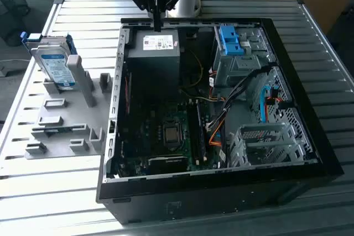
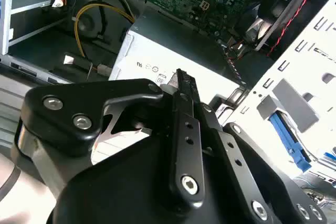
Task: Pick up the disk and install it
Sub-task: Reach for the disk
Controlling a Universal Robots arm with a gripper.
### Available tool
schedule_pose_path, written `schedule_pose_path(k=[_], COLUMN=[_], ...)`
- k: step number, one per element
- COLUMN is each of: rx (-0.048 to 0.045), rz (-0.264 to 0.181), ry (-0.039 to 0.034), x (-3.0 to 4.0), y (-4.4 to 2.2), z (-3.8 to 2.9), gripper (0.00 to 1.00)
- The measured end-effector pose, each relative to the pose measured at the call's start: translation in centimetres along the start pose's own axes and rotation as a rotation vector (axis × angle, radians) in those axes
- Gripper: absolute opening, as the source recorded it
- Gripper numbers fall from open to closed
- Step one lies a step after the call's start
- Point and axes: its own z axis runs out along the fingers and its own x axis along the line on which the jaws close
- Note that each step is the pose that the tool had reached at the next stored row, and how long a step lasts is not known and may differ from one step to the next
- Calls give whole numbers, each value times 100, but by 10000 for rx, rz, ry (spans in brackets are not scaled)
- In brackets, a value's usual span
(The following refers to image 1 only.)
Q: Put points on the CPU socket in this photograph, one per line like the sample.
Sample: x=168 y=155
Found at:
x=171 y=133

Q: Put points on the black RAM stick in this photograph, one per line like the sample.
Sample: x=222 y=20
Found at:
x=193 y=131
x=202 y=131

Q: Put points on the green motherboard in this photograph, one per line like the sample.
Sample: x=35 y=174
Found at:
x=149 y=125

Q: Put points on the black open PC case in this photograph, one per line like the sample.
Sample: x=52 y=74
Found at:
x=193 y=200

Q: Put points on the grey power supply unit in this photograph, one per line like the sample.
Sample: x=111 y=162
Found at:
x=155 y=67

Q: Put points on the grey parts rack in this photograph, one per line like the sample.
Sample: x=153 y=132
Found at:
x=72 y=114

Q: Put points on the grey metal drive cage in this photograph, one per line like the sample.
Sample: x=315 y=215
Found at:
x=238 y=67

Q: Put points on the grey metal disk bay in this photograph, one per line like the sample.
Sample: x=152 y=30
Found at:
x=276 y=128

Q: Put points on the thin dark RAM stick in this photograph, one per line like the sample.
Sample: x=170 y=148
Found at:
x=55 y=129

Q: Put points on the blue plastic drive latch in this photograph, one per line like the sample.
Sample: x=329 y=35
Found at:
x=229 y=39

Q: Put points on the hard disk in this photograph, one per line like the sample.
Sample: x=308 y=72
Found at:
x=55 y=64

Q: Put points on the black graphics card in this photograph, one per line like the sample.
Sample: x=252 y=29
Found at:
x=166 y=164

